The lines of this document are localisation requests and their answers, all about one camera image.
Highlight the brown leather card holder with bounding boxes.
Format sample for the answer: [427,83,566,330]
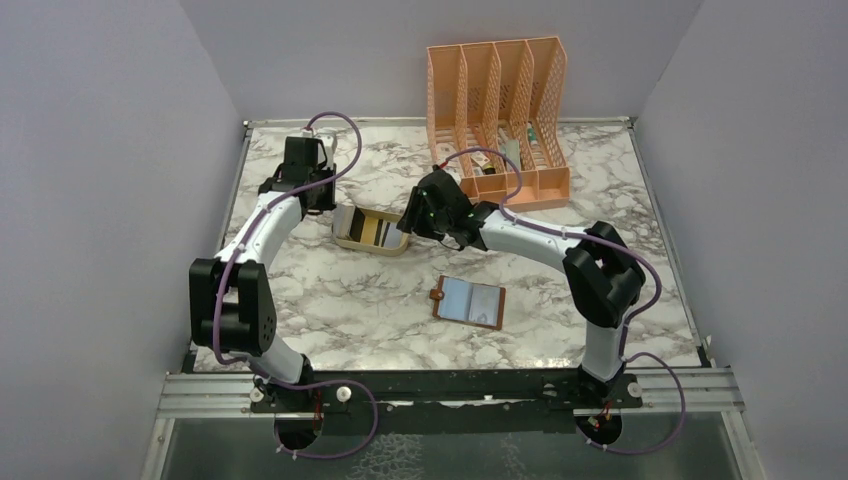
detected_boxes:
[428,275,506,331]

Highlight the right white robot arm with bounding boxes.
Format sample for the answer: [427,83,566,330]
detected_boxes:
[398,169,646,407]

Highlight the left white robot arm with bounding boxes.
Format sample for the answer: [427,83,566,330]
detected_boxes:
[188,130,337,411]

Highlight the tan oval card tray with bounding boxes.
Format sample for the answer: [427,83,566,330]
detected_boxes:
[331,203,412,258]

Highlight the small box in organizer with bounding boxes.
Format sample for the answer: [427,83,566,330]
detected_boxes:
[470,152,497,176]

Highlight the orange plastic file organizer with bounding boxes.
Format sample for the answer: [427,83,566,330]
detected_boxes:
[426,36,571,212]

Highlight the green white tube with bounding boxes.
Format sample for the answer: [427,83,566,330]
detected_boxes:
[526,124,539,148]

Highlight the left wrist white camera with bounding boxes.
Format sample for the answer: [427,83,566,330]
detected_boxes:
[300,128,338,169]

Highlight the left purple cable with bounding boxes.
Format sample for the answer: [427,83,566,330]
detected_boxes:
[211,111,380,463]

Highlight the purple cable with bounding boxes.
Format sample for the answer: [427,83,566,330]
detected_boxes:
[211,111,380,463]
[433,146,689,458]

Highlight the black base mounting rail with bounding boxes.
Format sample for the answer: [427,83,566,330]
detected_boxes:
[249,368,643,436]

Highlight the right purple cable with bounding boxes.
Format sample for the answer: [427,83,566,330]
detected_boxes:
[433,146,689,458]

